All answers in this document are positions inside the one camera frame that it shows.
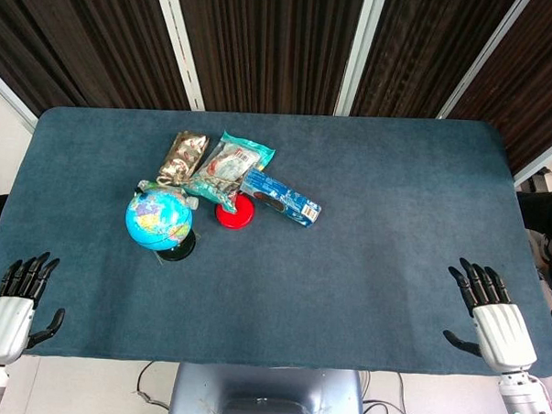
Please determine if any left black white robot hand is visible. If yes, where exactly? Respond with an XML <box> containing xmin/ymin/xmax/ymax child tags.
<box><xmin>0</xmin><ymin>249</ymin><xmax>69</xmax><ymax>368</ymax></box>

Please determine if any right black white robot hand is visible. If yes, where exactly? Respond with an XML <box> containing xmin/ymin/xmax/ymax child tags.
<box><xmin>441</xmin><ymin>256</ymin><xmax>542</xmax><ymax>376</ymax></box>

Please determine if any blue globe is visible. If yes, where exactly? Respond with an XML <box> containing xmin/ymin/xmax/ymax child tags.
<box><xmin>123</xmin><ymin>185</ymin><xmax>199</xmax><ymax>263</ymax></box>

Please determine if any blue table cloth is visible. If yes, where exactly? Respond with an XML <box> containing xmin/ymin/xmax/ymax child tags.
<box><xmin>0</xmin><ymin>101</ymin><xmax>552</xmax><ymax>380</ymax></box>

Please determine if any grey robot torso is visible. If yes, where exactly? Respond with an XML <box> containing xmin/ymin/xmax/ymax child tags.
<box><xmin>167</xmin><ymin>361</ymin><xmax>367</xmax><ymax>414</ymax></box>

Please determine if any gold foil snack packet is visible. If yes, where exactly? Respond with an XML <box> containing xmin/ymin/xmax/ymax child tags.
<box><xmin>155</xmin><ymin>128</ymin><xmax>211</xmax><ymax>187</ymax></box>

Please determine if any red round lid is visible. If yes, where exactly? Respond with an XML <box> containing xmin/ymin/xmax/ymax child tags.
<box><xmin>213</xmin><ymin>192</ymin><xmax>256</xmax><ymax>231</ymax></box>

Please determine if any blue cookie box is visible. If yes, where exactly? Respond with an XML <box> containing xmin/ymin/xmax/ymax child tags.
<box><xmin>237</xmin><ymin>167</ymin><xmax>324</xmax><ymax>230</ymax></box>

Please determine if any teal clear snack packet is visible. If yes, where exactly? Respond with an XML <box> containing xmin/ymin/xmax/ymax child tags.
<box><xmin>183</xmin><ymin>128</ymin><xmax>277</xmax><ymax>216</ymax></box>

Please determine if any black floor cable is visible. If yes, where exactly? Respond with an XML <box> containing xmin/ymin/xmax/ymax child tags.
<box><xmin>362</xmin><ymin>370</ymin><xmax>428</xmax><ymax>414</ymax></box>
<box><xmin>135</xmin><ymin>360</ymin><xmax>175</xmax><ymax>410</ymax></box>

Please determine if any white partition post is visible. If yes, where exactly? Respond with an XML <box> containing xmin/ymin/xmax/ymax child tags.
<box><xmin>333</xmin><ymin>0</ymin><xmax>387</xmax><ymax>119</ymax></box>
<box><xmin>147</xmin><ymin>0</ymin><xmax>211</xmax><ymax>112</ymax></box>
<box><xmin>513</xmin><ymin>134</ymin><xmax>552</xmax><ymax>189</ymax></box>
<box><xmin>0</xmin><ymin>66</ymin><xmax>41</xmax><ymax>132</ymax></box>
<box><xmin>437</xmin><ymin>0</ymin><xmax>532</xmax><ymax>124</ymax></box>

